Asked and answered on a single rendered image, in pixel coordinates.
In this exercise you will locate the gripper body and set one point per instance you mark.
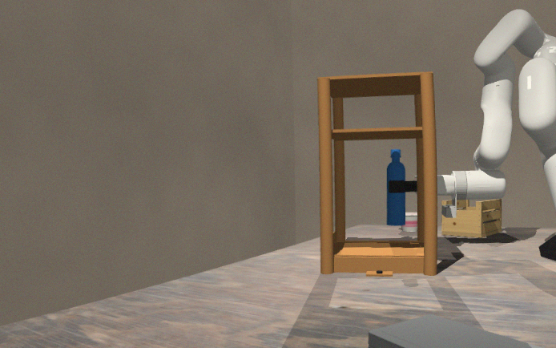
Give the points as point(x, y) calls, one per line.
point(446, 185)

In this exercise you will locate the blue cylinder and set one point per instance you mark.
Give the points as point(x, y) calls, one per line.
point(395, 201)

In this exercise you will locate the wooden shelving unit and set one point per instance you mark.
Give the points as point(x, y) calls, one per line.
point(377, 258)

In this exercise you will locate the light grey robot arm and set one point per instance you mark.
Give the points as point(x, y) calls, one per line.
point(537, 106)

